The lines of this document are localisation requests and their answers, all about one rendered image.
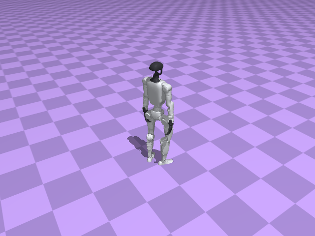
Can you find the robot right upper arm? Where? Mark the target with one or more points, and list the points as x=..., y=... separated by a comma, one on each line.
x=167, y=88

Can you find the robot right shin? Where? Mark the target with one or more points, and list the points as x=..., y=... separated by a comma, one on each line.
x=164, y=148

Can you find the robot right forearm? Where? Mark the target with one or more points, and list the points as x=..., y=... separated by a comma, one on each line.
x=170, y=112

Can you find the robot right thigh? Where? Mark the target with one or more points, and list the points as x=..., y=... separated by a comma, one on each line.
x=164, y=121

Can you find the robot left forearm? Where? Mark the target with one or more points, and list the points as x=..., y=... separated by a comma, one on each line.
x=145, y=102

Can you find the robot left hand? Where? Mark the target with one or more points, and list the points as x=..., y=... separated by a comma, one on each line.
x=144, y=110

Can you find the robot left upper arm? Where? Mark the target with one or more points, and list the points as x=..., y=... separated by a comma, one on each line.
x=144, y=80

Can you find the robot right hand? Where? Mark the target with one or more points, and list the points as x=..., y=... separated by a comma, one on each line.
x=170, y=127

